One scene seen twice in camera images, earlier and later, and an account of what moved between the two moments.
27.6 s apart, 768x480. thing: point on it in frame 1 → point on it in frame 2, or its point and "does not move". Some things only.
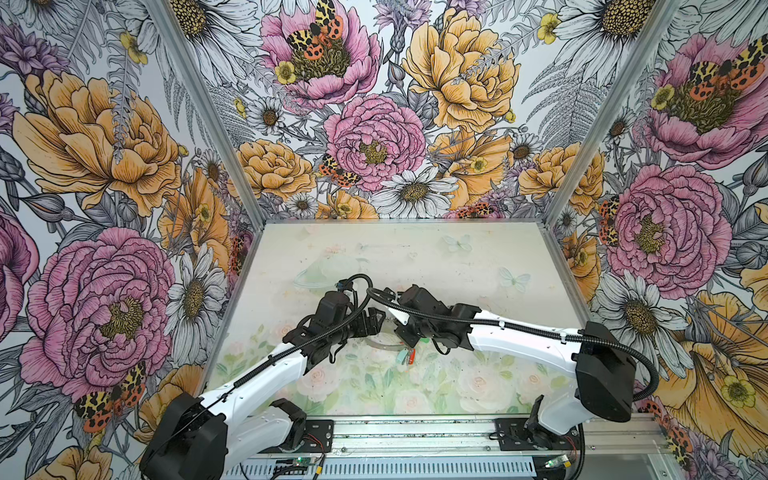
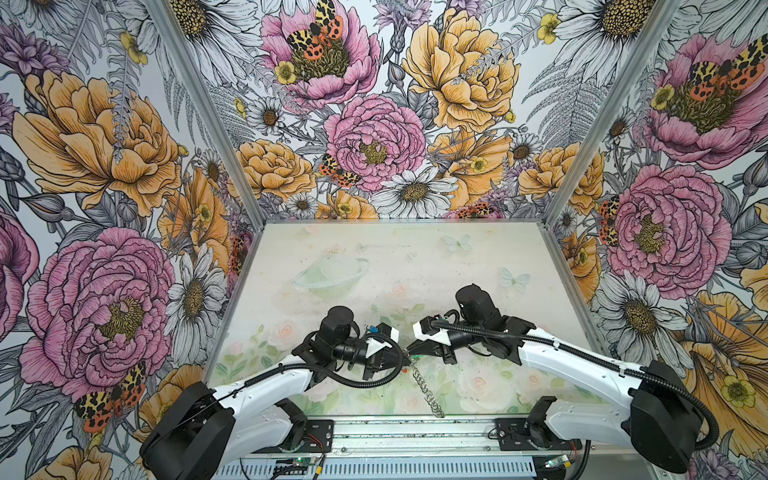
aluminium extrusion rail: [513, 470] does not move
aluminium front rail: [627, 435] does not move
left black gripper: [361, 323] → [372, 355]
